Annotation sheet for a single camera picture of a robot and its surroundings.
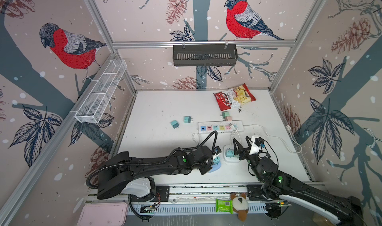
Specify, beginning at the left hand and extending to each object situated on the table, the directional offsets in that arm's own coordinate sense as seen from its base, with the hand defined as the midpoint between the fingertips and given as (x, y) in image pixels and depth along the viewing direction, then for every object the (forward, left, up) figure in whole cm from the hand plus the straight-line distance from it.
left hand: (212, 163), depth 76 cm
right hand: (+8, -13, +9) cm, 18 cm away
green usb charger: (+36, -13, -6) cm, 38 cm away
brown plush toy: (-18, -12, -5) cm, 22 cm away
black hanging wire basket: (+70, +4, +20) cm, 73 cm away
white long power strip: (+25, -10, -5) cm, 27 cm away
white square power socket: (+3, -10, -5) cm, 12 cm away
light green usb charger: (+1, -10, +8) cm, 13 cm away
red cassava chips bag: (+49, -21, -3) cm, 54 cm away
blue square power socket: (-1, -2, -5) cm, 6 cm away
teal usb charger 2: (+2, -3, -1) cm, 3 cm away
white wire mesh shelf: (+35, +61, +22) cm, 73 cm away
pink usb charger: (+32, -15, -6) cm, 36 cm away
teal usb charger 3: (+28, +23, -6) cm, 37 cm away
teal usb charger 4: (+31, +14, -6) cm, 35 cm away
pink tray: (-21, +49, -6) cm, 54 cm away
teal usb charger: (+5, -10, 0) cm, 11 cm away
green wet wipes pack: (-18, -5, -7) cm, 20 cm away
